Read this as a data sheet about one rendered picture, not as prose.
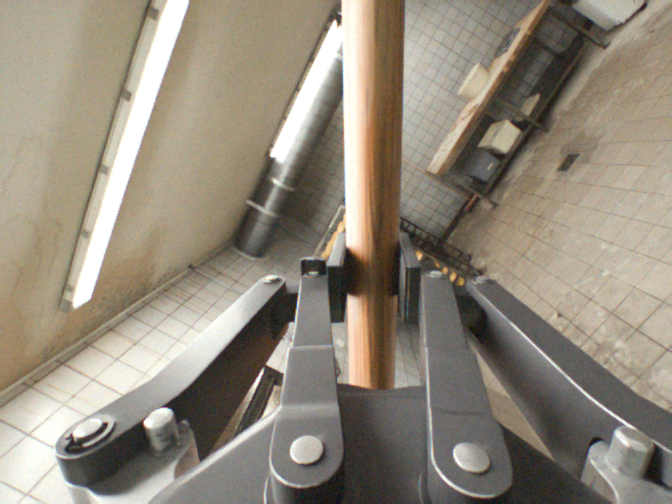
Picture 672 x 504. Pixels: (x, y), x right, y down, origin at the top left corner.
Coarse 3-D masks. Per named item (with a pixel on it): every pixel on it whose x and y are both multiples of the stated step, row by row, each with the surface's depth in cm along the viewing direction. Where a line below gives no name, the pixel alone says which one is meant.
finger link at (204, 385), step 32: (256, 288) 14; (224, 320) 11; (256, 320) 11; (192, 352) 9; (224, 352) 9; (256, 352) 12; (160, 384) 8; (192, 384) 8; (224, 384) 9; (96, 416) 7; (128, 416) 7; (192, 416) 8; (224, 416) 9; (64, 448) 6; (96, 448) 6; (128, 448) 7; (96, 480) 6
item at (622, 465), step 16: (624, 432) 6; (640, 432) 6; (592, 448) 7; (608, 448) 7; (624, 448) 6; (640, 448) 6; (592, 464) 6; (608, 464) 6; (624, 464) 6; (640, 464) 6; (592, 480) 6; (608, 480) 6; (624, 480) 6; (640, 480) 6; (656, 480) 6; (608, 496) 6; (624, 496) 6; (640, 496) 6; (656, 496) 6
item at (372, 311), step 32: (352, 0) 14; (384, 0) 14; (352, 32) 15; (384, 32) 14; (352, 64) 15; (384, 64) 15; (352, 96) 15; (384, 96) 15; (352, 128) 16; (384, 128) 15; (352, 160) 16; (384, 160) 16; (352, 192) 17; (384, 192) 16; (352, 224) 17; (384, 224) 17; (352, 256) 18; (384, 256) 17; (352, 288) 19; (384, 288) 18; (352, 320) 19; (384, 320) 19; (352, 352) 20; (384, 352) 19; (384, 384) 20
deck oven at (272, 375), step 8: (272, 368) 207; (264, 376) 197; (272, 376) 201; (280, 376) 204; (264, 384) 192; (272, 384) 195; (256, 392) 185; (264, 392) 187; (256, 400) 178; (264, 400) 181; (256, 408) 174; (248, 416) 167; (256, 416) 170; (248, 424) 163; (240, 432) 156
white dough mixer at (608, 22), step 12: (564, 0) 346; (576, 0) 347; (588, 0) 335; (600, 0) 331; (612, 0) 328; (624, 0) 324; (636, 0) 321; (588, 12) 349; (600, 12) 340; (612, 12) 335; (624, 12) 331; (600, 24) 356; (612, 24) 346
